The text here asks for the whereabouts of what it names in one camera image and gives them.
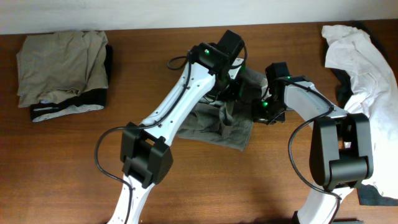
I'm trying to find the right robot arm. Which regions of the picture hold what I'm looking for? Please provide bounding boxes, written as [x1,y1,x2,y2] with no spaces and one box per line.
[261,76,374,224]

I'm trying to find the dark garment under white shirt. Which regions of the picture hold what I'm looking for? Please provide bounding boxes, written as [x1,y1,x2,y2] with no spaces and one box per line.
[323,21,398,207]

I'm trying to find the folded black garment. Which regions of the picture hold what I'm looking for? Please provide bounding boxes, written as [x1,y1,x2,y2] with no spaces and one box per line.
[28,44,113,122]

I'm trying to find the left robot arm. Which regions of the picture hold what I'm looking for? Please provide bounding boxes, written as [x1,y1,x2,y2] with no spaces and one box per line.
[109,40,247,223]

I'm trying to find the grey-green shorts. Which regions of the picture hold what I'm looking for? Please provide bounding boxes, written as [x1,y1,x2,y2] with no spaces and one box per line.
[177,68,267,151]

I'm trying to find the white shirt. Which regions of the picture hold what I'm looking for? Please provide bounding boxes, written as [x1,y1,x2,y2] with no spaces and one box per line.
[321,24,398,200]

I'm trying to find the folded beige garment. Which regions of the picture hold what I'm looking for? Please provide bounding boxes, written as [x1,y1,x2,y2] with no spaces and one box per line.
[16,31,108,108]

